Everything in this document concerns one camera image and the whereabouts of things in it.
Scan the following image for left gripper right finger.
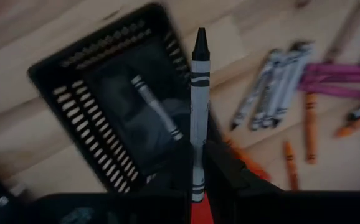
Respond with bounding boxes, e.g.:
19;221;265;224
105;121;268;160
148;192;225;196
205;141;282;224

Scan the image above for purple crayons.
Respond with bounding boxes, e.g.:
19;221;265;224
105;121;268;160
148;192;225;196
298;82;360;101

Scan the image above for black plastic basket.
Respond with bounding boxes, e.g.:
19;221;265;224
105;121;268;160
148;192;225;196
27;2;199;194

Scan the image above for brown crayon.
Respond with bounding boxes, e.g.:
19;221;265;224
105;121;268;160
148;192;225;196
324;0;360;65

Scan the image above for orange crayon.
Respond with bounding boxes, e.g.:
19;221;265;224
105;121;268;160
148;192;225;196
303;92;320;165
334;110;360;138
282;141;300;191

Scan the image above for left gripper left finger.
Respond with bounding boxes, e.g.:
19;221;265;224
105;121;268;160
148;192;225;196
148;139;195;224

